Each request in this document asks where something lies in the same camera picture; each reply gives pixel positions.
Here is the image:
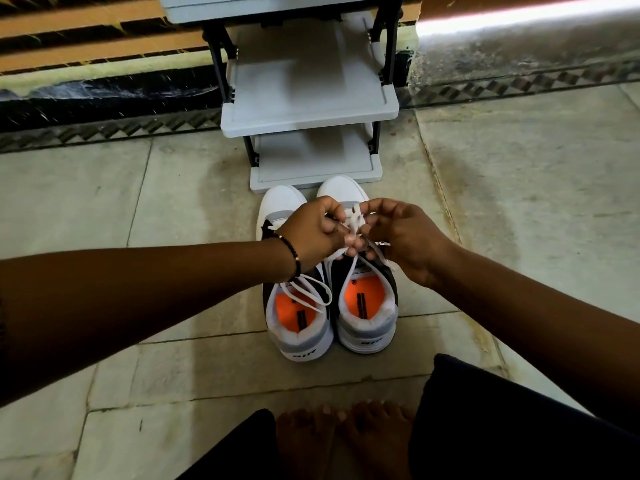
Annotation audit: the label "person's foot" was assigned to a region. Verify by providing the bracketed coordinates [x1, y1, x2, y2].
[340, 400, 416, 480]
[276, 406, 347, 480]

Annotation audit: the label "person's right forearm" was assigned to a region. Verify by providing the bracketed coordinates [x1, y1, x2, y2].
[425, 244, 640, 436]

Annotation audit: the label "brown slatted wooden panel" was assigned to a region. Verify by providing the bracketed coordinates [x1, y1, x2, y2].
[0, 0, 223, 76]

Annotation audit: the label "white sneaker orange insole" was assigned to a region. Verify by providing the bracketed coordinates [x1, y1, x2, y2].
[316, 175, 400, 354]
[256, 185, 335, 363]

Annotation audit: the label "black trousers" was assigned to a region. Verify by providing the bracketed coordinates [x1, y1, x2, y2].
[175, 354, 640, 480]

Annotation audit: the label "black beaded bracelet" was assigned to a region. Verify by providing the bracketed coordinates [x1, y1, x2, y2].
[272, 234, 303, 283]

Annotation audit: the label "person's left forearm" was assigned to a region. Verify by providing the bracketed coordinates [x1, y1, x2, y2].
[0, 237, 301, 408]

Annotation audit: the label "white shoelace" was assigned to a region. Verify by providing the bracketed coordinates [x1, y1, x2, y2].
[324, 205, 397, 295]
[279, 274, 334, 315]

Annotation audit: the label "white plastic shoe rack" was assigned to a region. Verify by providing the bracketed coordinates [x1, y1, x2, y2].
[155, 0, 407, 194]

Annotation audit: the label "person's left foot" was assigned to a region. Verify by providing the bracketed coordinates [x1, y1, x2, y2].
[276, 406, 347, 480]

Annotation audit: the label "person's left hand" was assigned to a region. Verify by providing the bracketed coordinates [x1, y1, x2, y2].
[275, 196, 368, 283]

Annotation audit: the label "person's right hand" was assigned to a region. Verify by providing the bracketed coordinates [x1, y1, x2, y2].
[346, 198, 457, 291]

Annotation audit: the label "person's right foot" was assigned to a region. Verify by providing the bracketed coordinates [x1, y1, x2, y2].
[340, 400, 416, 480]

